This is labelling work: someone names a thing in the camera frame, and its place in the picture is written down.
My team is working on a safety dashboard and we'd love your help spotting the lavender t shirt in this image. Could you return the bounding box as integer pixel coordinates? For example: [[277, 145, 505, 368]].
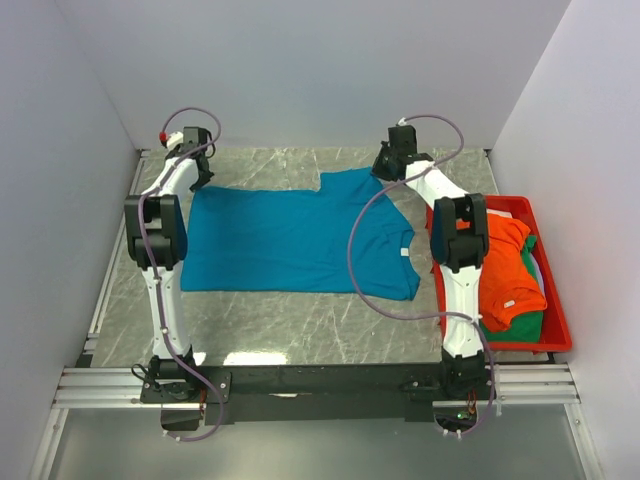
[[529, 255, 545, 293]]

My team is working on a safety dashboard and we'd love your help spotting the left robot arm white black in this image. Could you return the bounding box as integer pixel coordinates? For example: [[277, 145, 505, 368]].
[[124, 127, 215, 403]]

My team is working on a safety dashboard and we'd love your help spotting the orange t shirt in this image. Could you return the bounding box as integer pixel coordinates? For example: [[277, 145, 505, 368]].
[[424, 212, 549, 334]]

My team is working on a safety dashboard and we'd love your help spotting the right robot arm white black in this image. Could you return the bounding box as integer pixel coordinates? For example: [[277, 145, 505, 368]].
[[372, 118, 489, 399]]

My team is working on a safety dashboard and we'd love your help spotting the red plastic bin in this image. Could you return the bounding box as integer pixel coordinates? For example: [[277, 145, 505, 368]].
[[432, 195, 572, 354]]

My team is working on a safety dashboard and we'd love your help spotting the teal t shirt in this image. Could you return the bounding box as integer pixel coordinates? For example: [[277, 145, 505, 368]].
[[181, 168, 420, 301]]

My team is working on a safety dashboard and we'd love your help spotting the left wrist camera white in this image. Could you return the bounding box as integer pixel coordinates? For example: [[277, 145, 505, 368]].
[[158, 131, 184, 150]]

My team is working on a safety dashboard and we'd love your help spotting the green t shirt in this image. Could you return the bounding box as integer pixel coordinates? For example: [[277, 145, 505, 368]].
[[474, 234, 544, 346]]

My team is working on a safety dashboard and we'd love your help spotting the black base bar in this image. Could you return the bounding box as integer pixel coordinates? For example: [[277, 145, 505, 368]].
[[140, 362, 495, 431]]

